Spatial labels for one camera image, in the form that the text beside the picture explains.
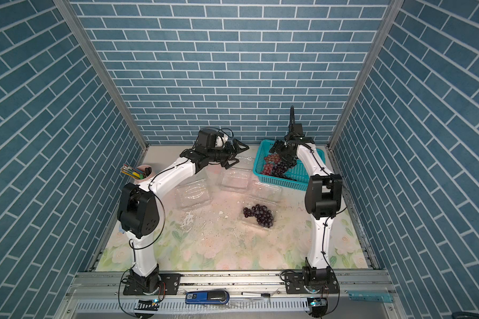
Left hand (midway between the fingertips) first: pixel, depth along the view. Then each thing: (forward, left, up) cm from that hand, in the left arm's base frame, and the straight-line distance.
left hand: (249, 154), depth 84 cm
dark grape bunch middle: (+8, -17, -20) cm, 27 cm away
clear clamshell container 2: (-4, +28, -27) cm, 39 cm away
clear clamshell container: (+4, +7, -25) cm, 26 cm away
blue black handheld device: (-49, +10, -19) cm, 53 cm away
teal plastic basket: (+7, -29, -25) cm, 38 cm away
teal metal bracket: (-48, -46, -24) cm, 71 cm away
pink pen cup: (+1, +48, -13) cm, 50 cm away
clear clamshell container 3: (-5, -7, -24) cm, 26 cm away
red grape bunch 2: (+17, -14, -21) cm, 31 cm away
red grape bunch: (+9, -10, -21) cm, 24 cm away
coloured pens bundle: (-1, +54, -12) cm, 56 cm away
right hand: (+10, -14, -10) cm, 20 cm away
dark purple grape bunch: (-18, -6, -21) cm, 28 cm away
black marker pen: (-48, -6, -24) cm, 54 cm away
